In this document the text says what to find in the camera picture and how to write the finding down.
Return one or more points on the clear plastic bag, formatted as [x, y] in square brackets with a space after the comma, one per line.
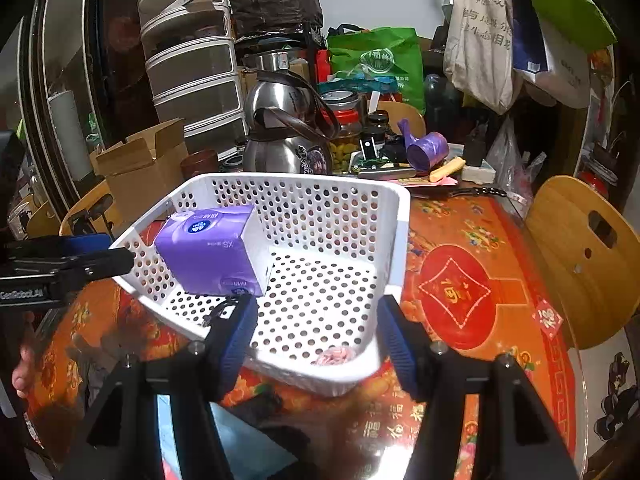
[510, 160]

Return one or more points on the stacked clear drawer unit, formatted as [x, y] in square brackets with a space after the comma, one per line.
[195, 75]

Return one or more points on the person's left hand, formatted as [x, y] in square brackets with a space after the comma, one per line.
[22, 362]

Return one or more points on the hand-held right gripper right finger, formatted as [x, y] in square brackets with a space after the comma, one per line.
[400, 355]

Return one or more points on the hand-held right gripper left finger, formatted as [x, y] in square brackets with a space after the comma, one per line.
[235, 340]

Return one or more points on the red-lidded glass jar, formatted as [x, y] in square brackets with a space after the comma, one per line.
[346, 140]

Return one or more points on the dark-lidded jar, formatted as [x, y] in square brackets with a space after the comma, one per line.
[377, 127]

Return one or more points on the red printed tablecloth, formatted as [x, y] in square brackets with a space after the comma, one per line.
[460, 280]

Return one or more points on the open cardboard box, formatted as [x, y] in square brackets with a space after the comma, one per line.
[135, 170]

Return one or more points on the stainless steel kettle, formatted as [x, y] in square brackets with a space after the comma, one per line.
[280, 150]

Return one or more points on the white perforated plastic basket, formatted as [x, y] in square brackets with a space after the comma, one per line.
[325, 280]

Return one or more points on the beige canvas tote bag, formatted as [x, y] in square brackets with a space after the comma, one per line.
[475, 45]

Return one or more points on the green shopping bag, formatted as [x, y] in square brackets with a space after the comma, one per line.
[385, 60]

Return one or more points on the yellow soft item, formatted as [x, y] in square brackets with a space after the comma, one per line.
[446, 170]

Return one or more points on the wooden chair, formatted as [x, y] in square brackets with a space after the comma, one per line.
[75, 206]
[560, 240]

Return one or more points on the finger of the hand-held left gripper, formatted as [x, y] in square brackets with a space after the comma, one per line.
[85, 243]
[107, 261]

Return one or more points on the brown mug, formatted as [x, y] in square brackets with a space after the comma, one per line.
[197, 165]

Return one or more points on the purple tissue pack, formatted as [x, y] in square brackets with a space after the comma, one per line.
[210, 250]

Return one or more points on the small pink item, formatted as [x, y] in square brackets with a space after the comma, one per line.
[334, 356]

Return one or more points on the green paper bag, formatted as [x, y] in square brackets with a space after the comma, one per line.
[565, 0]

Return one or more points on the white paper bag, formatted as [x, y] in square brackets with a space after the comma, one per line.
[560, 65]

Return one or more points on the glass cabinet door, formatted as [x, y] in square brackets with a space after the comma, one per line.
[65, 50]

